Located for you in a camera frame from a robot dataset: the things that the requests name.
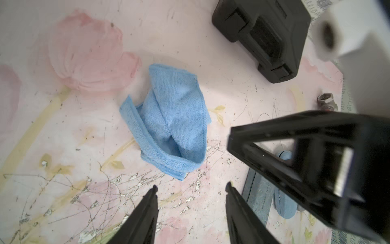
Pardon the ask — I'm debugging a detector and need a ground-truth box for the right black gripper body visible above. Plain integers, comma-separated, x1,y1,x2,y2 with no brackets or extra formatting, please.
323,114,390,242

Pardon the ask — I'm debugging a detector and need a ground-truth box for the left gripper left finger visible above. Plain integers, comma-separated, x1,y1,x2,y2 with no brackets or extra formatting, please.
108,185,158,244

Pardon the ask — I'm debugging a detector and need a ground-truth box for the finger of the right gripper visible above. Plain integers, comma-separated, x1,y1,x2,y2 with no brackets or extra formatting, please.
227,111,354,214

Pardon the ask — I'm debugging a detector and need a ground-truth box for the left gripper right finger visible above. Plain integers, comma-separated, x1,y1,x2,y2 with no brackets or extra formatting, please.
225,182,278,244

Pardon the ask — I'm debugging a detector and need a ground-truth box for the dark grey eyeglass case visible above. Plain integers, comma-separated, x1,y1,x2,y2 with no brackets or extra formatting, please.
242,168,275,226

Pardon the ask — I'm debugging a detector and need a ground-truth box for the blue eyeglass case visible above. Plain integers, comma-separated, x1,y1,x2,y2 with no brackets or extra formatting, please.
273,150,299,220

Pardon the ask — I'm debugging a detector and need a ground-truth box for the blue microfiber cloth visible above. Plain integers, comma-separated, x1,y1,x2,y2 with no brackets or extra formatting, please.
119,64,211,181

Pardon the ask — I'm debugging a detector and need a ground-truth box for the black plastic tool case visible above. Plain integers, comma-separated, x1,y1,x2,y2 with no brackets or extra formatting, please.
212,0,311,83

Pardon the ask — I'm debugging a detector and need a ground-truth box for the red valve handwheel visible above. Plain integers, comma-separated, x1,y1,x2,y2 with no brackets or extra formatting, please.
317,93,338,111

